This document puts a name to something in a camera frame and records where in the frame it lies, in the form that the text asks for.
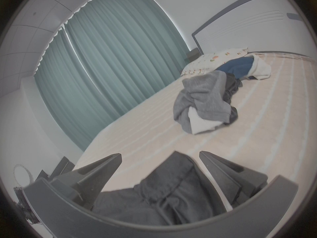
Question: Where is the grey bedside table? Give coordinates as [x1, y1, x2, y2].
[186, 48, 200, 62]

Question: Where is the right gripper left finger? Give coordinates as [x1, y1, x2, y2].
[50, 153, 122, 210]

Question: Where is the white printed pillow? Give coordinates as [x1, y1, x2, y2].
[181, 47, 248, 77]

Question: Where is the black chest of drawers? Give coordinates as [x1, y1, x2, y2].
[36, 156, 75, 183]

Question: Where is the bed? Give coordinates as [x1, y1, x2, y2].
[73, 0, 317, 215]

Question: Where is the pile of clothes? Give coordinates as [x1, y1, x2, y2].
[173, 54, 271, 135]

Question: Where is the black T-shirt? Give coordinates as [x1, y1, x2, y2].
[90, 151, 233, 226]

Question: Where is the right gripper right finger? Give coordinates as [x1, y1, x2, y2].
[199, 151, 268, 207]

